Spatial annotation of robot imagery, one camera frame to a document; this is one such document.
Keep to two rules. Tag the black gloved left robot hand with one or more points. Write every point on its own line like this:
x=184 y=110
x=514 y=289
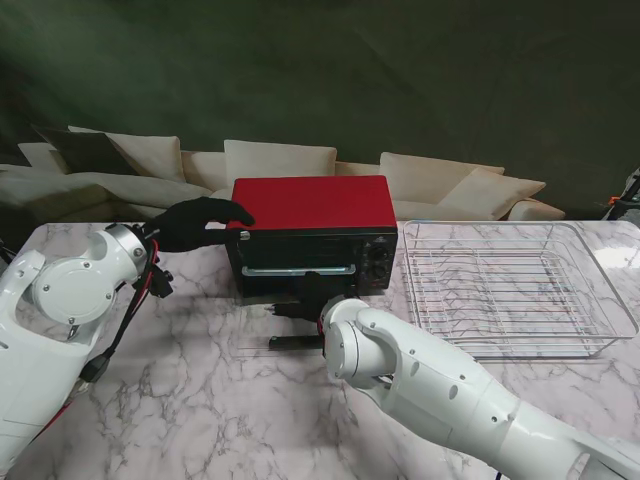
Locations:
x=182 y=227

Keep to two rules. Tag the red black toaster oven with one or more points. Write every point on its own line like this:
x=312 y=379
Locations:
x=310 y=200

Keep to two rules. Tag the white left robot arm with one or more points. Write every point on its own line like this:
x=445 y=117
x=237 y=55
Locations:
x=60 y=300

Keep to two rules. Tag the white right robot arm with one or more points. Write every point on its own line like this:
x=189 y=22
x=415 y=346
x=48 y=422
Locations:
x=440 y=370

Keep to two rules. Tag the black oven knob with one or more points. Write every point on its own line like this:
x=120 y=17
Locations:
x=378 y=255
x=378 y=272

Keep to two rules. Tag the small beige sofa cushion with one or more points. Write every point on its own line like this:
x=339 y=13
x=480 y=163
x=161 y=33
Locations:
x=222 y=193

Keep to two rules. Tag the long beige sofa cushion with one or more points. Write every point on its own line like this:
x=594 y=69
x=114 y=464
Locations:
x=125 y=187

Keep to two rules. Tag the dark brown sofa cushion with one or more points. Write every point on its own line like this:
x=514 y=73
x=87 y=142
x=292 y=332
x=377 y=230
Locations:
x=85 y=152

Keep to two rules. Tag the beige sofa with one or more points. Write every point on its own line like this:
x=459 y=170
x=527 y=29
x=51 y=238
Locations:
x=360 y=167

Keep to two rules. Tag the black stand with orange part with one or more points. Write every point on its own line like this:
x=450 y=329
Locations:
x=625 y=200

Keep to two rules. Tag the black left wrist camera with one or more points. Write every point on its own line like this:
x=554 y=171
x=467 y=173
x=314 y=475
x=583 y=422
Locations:
x=161 y=282

